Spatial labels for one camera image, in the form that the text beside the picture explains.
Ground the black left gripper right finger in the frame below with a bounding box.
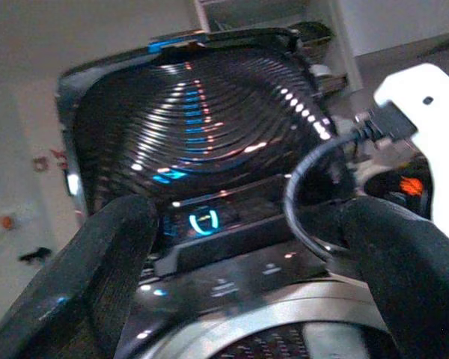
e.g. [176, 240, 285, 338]
[338, 196, 449, 359]

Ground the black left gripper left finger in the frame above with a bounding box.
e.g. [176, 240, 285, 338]
[0, 194, 160, 359]

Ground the black top-load washing machine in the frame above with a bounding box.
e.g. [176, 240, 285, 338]
[55, 28, 397, 359]

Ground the washer drum with grey rim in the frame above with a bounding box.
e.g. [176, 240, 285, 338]
[145, 283, 392, 359]

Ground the white shelving unit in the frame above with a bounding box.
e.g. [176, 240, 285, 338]
[192, 0, 364, 94]

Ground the black glass washer lid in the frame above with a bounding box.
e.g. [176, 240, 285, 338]
[55, 28, 345, 214]

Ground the small black wall object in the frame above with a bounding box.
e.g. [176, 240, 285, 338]
[17, 246, 54, 263]

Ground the red wall sticker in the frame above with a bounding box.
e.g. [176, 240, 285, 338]
[31, 148, 69, 173]

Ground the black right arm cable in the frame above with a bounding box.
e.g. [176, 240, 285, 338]
[283, 102, 418, 265]

